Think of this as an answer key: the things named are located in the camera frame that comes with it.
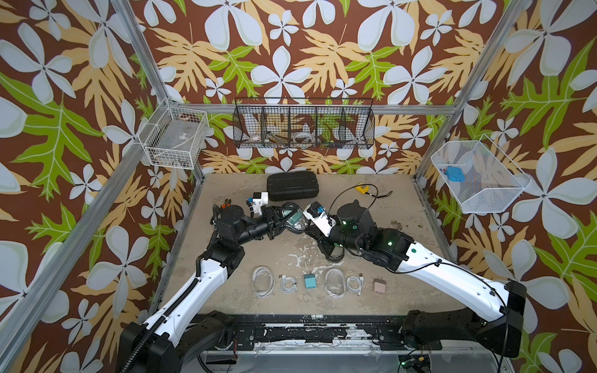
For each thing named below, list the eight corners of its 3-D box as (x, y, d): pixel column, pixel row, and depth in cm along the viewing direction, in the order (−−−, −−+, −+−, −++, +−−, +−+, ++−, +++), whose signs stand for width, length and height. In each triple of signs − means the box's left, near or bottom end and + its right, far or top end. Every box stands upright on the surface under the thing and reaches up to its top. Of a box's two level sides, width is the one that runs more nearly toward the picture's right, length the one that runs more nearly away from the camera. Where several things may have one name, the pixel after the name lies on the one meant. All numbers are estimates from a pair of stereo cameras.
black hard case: (266, 201, 111) (264, 194, 107) (268, 178, 120) (267, 171, 116) (318, 201, 111) (318, 194, 107) (316, 178, 120) (317, 171, 116)
